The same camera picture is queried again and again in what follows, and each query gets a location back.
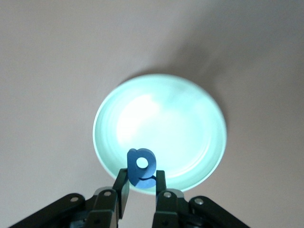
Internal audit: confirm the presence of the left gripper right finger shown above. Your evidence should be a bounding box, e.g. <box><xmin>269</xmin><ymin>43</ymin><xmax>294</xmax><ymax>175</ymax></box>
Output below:
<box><xmin>152</xmin><ymin>170</ymin><xmax>250</xmax><ymax>228</ymax></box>

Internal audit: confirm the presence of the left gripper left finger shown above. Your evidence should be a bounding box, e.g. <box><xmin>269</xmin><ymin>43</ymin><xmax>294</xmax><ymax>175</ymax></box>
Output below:
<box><xmin>8</xmin><ymin>167</ymin><xmax>131</xmax><ymax>228</ymax></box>

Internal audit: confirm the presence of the blue foam letter a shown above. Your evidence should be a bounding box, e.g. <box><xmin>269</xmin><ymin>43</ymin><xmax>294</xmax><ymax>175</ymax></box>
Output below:
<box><xmin>127</xmin><ymin>147</ymin><xmax>158</xmax><ymax>190</ymax></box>

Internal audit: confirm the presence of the green plate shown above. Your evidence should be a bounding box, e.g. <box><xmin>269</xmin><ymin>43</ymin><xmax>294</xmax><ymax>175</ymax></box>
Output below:
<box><xmin>92</xmin><ymin>73</ymin><xmax>228</xmax><ymax>196</ymax></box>

